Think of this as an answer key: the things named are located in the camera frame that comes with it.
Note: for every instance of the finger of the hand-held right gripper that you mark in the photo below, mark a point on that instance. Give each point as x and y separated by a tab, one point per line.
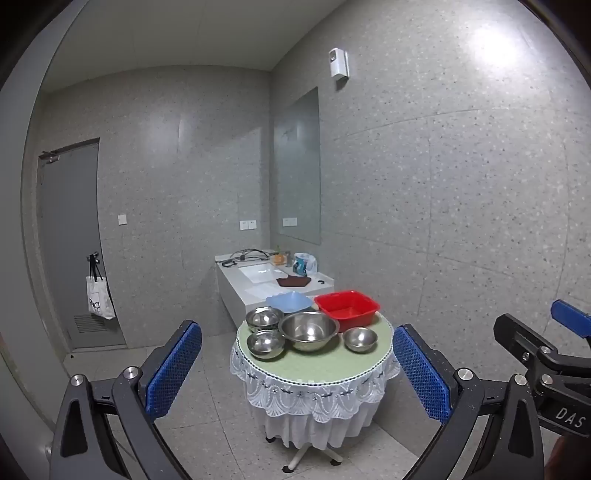
571	318
521	337

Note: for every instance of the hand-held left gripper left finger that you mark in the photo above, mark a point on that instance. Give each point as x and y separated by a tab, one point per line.
173	371

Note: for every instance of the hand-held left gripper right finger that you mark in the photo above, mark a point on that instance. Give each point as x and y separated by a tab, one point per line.
422	374

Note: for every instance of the small steel bowl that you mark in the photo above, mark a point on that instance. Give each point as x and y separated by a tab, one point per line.
266	344
359	339
264	317

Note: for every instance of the red plastic basin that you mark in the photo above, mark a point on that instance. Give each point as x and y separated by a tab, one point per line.
347	310

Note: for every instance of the large steel bowl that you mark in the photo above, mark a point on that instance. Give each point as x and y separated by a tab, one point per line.
308	328

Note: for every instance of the blue plastic basin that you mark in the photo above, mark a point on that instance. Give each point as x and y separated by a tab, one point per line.
288	302

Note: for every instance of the white tote bag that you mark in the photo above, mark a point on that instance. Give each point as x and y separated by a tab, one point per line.
99	300

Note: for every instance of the white sink counter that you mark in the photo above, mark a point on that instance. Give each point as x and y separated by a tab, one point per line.
235	281

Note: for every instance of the small black tripod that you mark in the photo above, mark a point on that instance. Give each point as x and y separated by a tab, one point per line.
94	261

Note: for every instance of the brown cloth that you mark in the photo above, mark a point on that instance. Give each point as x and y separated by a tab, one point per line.
293	281

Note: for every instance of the clear plastic bag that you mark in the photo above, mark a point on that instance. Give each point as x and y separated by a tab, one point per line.
304	264

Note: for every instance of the metal faucet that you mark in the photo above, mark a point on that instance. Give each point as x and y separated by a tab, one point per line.
288	258

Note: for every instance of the grey door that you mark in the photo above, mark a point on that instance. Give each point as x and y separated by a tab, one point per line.
69	217

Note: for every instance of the door closer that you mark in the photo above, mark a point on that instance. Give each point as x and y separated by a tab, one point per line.
49	157

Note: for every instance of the white table pedestal base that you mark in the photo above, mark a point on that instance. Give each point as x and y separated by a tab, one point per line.
310	454

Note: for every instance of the white wall socket plate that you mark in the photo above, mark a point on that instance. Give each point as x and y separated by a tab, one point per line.
248	225

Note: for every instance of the wall mirror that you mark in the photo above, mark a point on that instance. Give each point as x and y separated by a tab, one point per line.
298	166

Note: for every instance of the white wall-mounted device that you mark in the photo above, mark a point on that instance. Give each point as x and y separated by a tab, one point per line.
338	62

